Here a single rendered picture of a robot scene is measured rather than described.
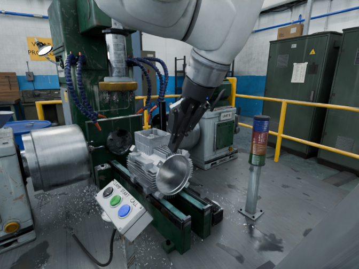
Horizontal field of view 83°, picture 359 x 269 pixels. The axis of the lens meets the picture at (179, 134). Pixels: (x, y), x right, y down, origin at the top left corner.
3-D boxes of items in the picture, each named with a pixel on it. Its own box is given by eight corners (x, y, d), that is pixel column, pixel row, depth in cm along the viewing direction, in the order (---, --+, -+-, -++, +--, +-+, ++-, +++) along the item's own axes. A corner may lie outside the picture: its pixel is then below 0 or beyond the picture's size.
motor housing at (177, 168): (127, 184, 86) (124, 142, 80) (164, 172, 97) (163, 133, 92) (153, 207, 71) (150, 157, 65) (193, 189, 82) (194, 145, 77)
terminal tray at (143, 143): (134, 148, 84) (133, 132, 82) (156, 143, 90) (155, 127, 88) (149, 157, 75) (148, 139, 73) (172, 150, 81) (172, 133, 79)
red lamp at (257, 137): (247, 141, 79) (248, 129, 77) (256, 137, 82) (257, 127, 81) (262, 144, 74) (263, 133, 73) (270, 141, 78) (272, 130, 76)
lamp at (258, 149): (246, 151, 80) (247, 141, 79) (255, 148, 83) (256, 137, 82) (260, 156, 75) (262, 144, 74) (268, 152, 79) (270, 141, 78)
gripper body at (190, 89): (205, 71, 51) (192, 101, 57) (178, 70, 46) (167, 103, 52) (224, 87, 47) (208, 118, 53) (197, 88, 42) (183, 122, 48)
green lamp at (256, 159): (245, 162, 81) (246, 151, 80) (254, 158, 85) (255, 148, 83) (259, 167, 77) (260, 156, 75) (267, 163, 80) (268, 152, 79)
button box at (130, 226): (103, 206, 58) (92, 196, 55) (123, 188, 61) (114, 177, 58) (131, 244, 45) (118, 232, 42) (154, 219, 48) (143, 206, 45)
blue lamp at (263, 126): (248, 129, 77) (250, 118, 76) (257, 127, 81) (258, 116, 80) (263, 133, 73) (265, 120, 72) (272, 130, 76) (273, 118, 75)
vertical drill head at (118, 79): (96, 111, 103) (84, 1, 89) (129, 108, 113) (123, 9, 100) (110, 116, 89) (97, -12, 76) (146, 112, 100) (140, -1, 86)
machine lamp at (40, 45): (37, 69, 99) (31, 40, 95) (62, 69, 106) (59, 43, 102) (41, 68, 85) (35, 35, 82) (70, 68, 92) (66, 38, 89)
